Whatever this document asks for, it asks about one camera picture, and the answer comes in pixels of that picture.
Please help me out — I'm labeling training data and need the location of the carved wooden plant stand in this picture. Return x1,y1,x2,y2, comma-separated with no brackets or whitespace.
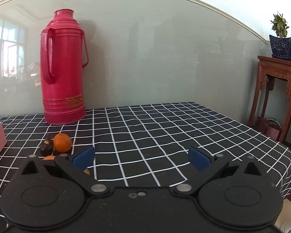
248,56,291,143

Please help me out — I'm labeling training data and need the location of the dark mangosteen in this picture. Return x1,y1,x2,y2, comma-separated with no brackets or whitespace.
39,138,53,157

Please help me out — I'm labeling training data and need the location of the black white checked tablecloth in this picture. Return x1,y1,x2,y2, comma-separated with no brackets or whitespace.
0,102,291,218

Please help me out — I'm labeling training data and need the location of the pink bag under stand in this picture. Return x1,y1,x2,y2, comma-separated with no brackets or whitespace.
254,117,282,141

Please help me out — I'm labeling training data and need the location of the blue potted plant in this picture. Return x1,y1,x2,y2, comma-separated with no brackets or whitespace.
269,12,291,62

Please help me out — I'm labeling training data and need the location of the red thermos flask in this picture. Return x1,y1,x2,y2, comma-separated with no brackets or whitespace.
40,9,88,125

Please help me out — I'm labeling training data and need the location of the orange mandarin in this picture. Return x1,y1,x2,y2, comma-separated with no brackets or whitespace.
53,133,72,153

